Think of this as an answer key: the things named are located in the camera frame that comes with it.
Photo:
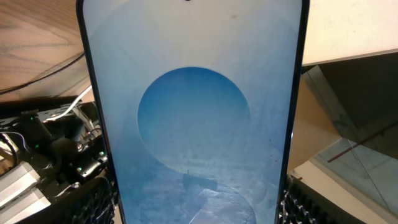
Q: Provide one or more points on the blue screen Galaxy smartphone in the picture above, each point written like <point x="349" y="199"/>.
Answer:
<point x="197" y="101"/>

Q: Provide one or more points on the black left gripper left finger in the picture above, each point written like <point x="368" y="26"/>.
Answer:
<point x="92" y="203"/>

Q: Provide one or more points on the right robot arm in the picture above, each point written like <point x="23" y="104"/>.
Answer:
<point x="53" y="163"/>

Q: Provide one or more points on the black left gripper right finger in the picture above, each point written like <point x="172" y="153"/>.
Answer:
<point x="300" y="204"/>

